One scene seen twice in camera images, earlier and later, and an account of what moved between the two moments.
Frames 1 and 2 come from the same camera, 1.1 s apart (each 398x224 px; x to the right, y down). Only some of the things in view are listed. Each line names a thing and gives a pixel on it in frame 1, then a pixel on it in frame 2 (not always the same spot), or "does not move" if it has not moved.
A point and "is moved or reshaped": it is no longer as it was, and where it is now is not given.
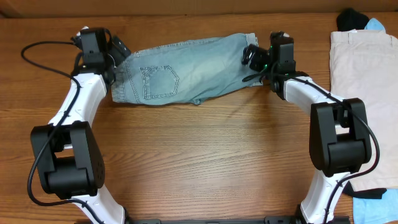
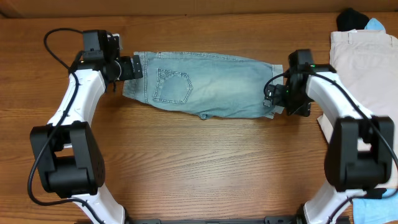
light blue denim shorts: [186, 73] is moved or reshaped
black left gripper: [117, 47] -> [137, 66]
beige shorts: [364, 65] does not move
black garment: [349, 19] does not move
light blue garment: [374, 24] does not move
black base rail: [268, 219] does not move
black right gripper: [260, 58] -> [303, 110]
